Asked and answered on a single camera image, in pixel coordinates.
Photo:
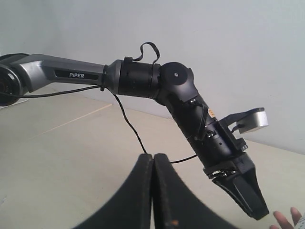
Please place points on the white label tea bottle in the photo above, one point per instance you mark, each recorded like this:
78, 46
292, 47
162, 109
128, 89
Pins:
300, 224

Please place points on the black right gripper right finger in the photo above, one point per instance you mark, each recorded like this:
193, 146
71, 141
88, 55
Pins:
175, 206

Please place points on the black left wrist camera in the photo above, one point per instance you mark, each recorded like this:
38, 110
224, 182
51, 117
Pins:
247, 121

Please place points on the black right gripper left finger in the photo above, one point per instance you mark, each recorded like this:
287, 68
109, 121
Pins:
130, 206

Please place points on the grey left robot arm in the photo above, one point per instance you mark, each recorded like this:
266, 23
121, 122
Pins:
170, 84

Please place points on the person's open hand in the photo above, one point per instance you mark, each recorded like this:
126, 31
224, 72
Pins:
283, 221

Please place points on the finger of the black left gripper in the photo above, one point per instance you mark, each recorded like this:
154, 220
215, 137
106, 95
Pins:
238, 189
257, 201

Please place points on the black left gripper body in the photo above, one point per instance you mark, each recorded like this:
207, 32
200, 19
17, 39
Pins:
220, 152

